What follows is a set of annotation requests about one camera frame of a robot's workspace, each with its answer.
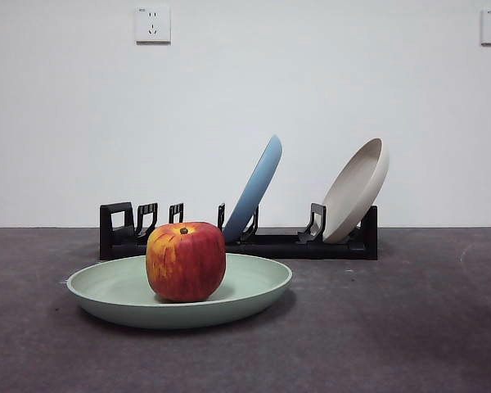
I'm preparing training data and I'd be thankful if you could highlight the blue plate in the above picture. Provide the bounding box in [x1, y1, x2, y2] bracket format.
[223, 133, 283, 243]

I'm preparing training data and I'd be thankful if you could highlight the red yellow apple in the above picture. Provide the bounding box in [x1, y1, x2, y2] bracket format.
[146, 221, 227, 303]

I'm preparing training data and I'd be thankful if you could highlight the black plate rack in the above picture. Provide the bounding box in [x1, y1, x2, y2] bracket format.
[99, 201, 379, 261]

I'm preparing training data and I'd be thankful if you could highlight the green plate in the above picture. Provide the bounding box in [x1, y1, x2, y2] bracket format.
[66, 252, 294, 330]

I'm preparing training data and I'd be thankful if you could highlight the beige plate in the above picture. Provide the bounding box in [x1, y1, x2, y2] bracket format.
[322, 137, 391, 243]

